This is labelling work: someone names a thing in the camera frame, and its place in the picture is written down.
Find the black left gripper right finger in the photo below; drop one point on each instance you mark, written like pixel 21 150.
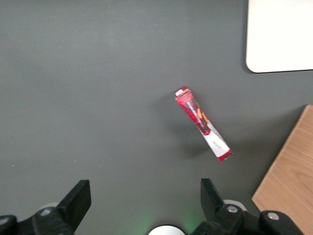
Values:
pixel 215 208

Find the white rectangular tray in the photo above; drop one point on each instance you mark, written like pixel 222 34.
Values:
pixel 281 34

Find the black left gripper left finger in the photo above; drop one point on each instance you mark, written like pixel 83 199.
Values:
pixel 73 203

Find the white round cap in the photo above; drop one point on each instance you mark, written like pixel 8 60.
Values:
pixel 166 230

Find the light wooden block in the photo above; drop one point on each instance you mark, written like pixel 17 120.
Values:
pixel 291 181

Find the red tartan shortbread cookie box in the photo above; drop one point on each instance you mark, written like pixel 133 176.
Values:
pixel 200 117

